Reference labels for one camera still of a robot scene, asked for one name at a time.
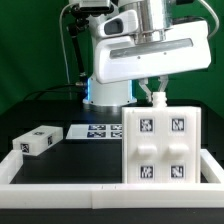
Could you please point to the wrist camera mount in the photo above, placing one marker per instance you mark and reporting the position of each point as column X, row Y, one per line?
column 125, row 23

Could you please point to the white marker sheet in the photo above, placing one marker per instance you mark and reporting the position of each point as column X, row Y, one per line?
column 94, row 131

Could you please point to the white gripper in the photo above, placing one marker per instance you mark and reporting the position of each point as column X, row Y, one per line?
column 186, row 48

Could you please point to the white cabinet box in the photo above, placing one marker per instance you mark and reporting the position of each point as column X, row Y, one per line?
column 161, row 143

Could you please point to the white cabinet door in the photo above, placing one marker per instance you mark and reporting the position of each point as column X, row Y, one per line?
column 180, row 144
column 143, row 148

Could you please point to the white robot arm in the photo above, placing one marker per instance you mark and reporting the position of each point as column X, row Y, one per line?
column 136, row 40

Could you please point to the white cabinet top block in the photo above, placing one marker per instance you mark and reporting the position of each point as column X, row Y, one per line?
column 38, row 140

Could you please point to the white U-shaped fence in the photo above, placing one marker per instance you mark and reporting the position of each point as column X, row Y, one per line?
column 209, row 194

